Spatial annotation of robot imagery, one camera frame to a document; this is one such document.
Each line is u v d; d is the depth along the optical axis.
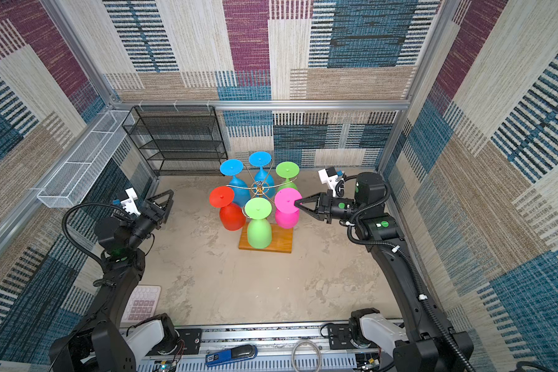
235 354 0.69
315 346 0.71
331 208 0.58
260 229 0.70
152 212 0.65
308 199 0.63
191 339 0.73
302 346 0.73
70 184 0.71
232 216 0.78
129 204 0.68
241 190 0.76
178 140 1.11
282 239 0.92
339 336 0.73
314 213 0.60
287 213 0.67
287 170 0.74
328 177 0.63
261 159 0.78
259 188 0.73
